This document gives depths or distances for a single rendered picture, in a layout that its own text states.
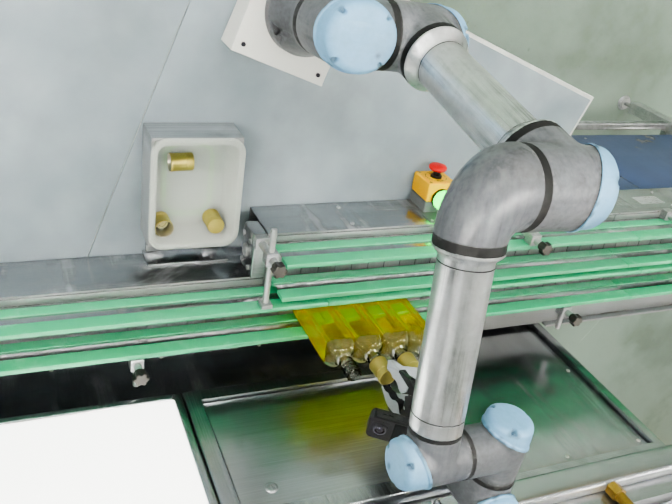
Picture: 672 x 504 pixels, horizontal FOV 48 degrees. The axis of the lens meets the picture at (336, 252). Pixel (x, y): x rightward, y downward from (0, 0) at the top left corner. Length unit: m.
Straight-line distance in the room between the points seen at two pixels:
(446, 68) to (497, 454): 0.57
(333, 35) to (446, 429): 0.60
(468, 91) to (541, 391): 0.84
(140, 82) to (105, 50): 0.08
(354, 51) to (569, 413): 0.93
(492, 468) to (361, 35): 0.67
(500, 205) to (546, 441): 0.81
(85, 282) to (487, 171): 0.82
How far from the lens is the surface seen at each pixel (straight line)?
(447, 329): 0.98
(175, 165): 1.44
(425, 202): 1.67
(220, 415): 1.47
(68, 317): 1.42
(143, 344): 1.48
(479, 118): 1.11
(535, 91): 1.80
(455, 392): 1.02
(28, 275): 1.50
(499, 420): 1.13
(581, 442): 1.68
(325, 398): 1.53
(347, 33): 1.20
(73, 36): 1.39
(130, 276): 1.49
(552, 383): 1.81
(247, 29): 1.38
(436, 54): 1.23
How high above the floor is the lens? 2.09
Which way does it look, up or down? 51 degrees down
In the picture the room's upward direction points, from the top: 142 degrees clockwise
